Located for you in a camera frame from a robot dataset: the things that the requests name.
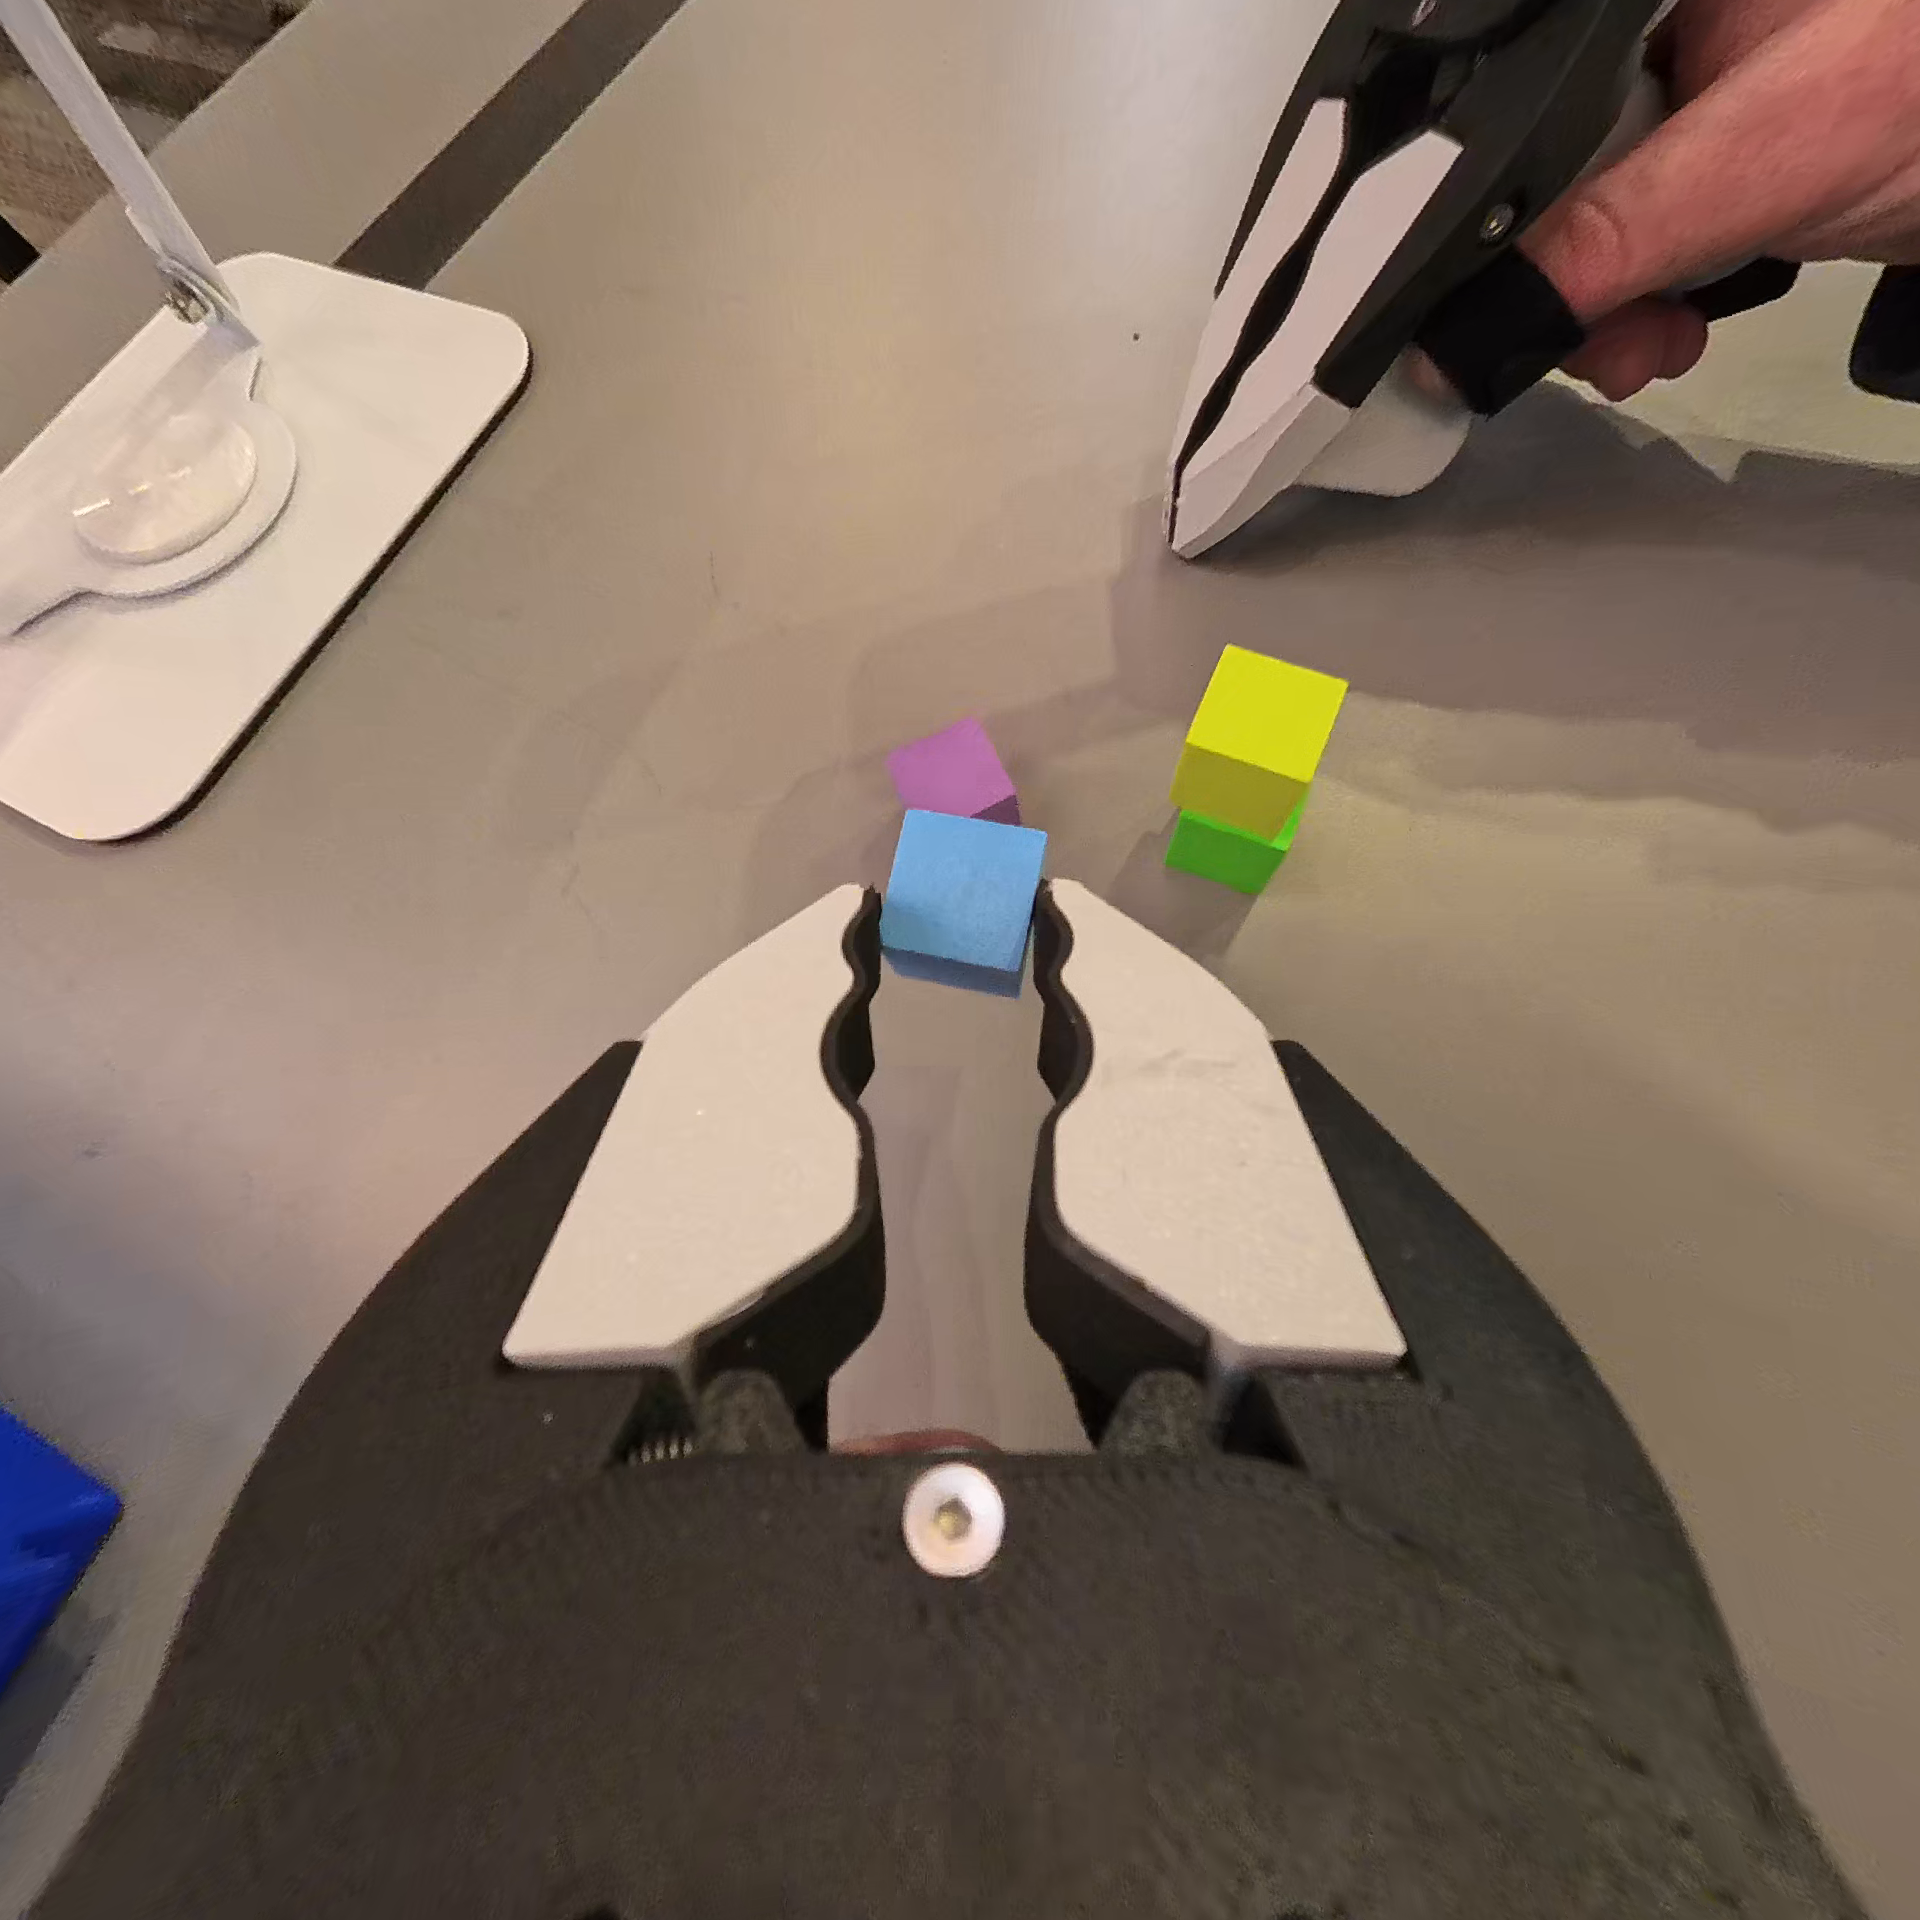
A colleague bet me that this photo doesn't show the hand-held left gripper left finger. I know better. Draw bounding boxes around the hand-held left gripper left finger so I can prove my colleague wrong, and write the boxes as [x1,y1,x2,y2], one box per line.
[501,879,889,1456]

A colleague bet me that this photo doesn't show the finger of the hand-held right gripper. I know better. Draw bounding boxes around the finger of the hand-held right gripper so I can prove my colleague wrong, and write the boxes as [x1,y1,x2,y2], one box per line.
[1169,127,1469,559]
[1169,96,1356,509]

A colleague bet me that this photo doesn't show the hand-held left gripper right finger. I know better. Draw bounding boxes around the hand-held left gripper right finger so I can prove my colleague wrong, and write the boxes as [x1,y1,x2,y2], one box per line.
[1020,879,1411,1456]

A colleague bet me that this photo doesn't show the blue foam cube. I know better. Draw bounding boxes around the blue foam cube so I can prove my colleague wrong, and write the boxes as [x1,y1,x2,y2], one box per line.
[876,810,1051,996]

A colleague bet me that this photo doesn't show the green foam cube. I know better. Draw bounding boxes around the green foam cube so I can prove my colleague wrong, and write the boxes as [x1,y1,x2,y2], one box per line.
[1165,796,1310,899]

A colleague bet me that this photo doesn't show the yellow foam cube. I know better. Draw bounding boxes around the yellow foam cube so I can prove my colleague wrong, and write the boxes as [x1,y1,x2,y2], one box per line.
[1169,645,1348,842]

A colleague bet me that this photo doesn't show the purple foam cube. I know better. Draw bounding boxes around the purple foam cube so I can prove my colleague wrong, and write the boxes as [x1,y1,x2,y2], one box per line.
[889,719,1029,830]

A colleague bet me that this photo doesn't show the person's right hand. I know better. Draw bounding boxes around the person's right hand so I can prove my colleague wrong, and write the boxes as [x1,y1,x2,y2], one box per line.
[1513,0,1920,407]

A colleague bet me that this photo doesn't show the blue plastic object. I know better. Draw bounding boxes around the blue plastic object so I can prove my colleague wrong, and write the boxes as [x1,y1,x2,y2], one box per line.
[0,1407,121,1697]

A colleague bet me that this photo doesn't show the white stand base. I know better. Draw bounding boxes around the white stand base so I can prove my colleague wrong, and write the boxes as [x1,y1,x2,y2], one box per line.
[0,0,535,844]

